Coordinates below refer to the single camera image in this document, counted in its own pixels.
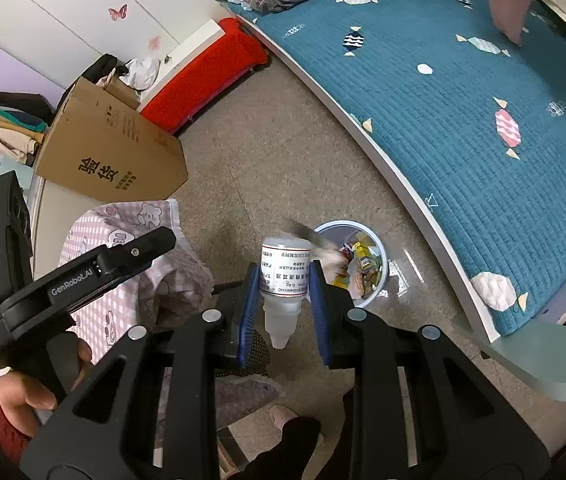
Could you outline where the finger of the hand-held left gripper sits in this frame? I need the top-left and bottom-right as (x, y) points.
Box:
(70, 226), (177, 311)

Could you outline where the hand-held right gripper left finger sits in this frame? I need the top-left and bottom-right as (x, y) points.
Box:
(20, 262), (264, 480)

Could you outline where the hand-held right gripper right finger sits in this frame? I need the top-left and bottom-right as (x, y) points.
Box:
(309, 260), (551, 480)

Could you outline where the white medicine bottle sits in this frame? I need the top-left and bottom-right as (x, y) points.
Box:
(260, 236), (314, 350)

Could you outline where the pale blue plastic bin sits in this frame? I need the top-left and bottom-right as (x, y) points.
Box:
(313, 220), (388, 308)

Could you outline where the person's left forearm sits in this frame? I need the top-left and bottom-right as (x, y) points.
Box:
(0, 400), (31, 463)

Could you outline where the person's left hand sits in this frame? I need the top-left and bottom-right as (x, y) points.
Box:
(0, 337), (94, 438)

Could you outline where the pink checked bear tablecloth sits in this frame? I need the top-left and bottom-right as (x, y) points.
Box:
(58, 199), (214, 356)

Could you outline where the heap of colourful packets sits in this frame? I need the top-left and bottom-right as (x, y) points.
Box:
(330, 240), (381, 296)

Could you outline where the grey crumpled wrapper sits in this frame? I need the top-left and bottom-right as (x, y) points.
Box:
(288, 217), (334, 261)

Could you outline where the grey slipper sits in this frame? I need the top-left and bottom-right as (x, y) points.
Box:
(215, 377), (284, 433)

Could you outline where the brown cardboard box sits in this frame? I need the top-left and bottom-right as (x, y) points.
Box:
(34, 76), (190, 204)

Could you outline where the pink slipper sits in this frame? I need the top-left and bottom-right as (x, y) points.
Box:
(269, 405), (304, 431)

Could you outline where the stack of folded clothes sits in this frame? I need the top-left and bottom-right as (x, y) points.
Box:
(0, 105), (48, 166)

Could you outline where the person's right leg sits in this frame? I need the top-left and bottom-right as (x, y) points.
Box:
(320, 387), (358, 480)

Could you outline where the person's leg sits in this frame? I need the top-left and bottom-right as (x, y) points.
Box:
(235, 417), (322, 480)
(320, 387), (358, 480)

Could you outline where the black folded garment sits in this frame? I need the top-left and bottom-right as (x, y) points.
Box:
(0, 91), (56, 121)

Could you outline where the person's left leg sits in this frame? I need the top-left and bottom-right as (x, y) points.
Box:
(235, 417), (322, 480)

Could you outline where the white crumpled cloth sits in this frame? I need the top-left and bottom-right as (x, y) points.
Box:
(123, 57), (162, 92)

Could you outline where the black clothing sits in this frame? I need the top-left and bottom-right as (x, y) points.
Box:
(83, 53), (118, 86)

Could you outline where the red covered bench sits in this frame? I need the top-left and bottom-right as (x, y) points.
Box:
(138, 17), (270, 136)

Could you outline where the teal candy print quilt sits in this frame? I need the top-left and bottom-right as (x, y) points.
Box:
(228, 0), (566, 338)

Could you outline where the white wardrobe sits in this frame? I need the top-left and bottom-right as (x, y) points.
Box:
(0, 0), (228, 76)

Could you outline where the bed with pale green frame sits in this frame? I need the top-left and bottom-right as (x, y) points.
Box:
(202, 0), (566, 402)

